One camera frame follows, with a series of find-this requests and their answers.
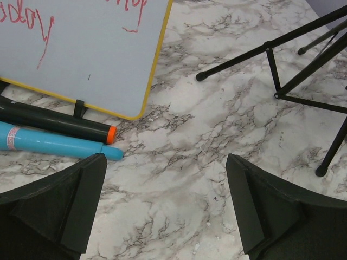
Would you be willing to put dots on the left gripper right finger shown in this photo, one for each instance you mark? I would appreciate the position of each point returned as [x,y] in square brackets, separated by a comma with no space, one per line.
[278,219]

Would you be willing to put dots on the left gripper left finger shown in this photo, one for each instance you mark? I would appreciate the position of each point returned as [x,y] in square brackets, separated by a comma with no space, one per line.
[52,218]

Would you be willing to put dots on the blue-headed microphone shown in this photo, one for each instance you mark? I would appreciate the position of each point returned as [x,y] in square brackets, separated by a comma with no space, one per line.
[16,138]

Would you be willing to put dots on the black microphone orange tip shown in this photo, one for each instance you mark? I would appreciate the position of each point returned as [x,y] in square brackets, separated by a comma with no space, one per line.
[75,125]

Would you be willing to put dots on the black tripod music stand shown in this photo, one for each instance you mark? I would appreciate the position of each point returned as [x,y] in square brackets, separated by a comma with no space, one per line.
[280,109]

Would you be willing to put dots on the yellow-framed whiteboard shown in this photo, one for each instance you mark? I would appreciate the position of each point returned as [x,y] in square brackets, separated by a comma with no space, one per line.
[103,53]

